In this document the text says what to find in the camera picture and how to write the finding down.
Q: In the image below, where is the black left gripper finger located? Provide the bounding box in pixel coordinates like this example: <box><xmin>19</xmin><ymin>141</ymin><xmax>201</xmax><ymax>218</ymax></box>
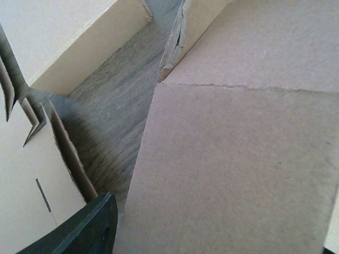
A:
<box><xmin>19</xmin><ymin>192</ymin><xmax>118</xmax><ymax>253</ymax></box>

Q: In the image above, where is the large cardboard box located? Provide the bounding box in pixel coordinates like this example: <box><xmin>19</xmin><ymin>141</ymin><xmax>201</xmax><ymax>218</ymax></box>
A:
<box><xmin>113</xmin><ymin>1</ymin><xmax>338</xmax><ymax>253</ymax></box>

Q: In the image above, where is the tall folded cardboard box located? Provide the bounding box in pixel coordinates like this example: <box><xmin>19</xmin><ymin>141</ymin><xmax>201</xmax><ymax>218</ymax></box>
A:
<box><xmin>1</xmin><ymin>1</ymin><xmax>153</xmax><ymax>96</ymax></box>

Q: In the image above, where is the flat cardboard blank front left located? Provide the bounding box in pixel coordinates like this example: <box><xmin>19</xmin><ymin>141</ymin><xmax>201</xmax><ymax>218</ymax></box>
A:
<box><xmin>1</xmin><ymin>65</ymin><xmax>97</xmax><ymax>253</ymax></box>

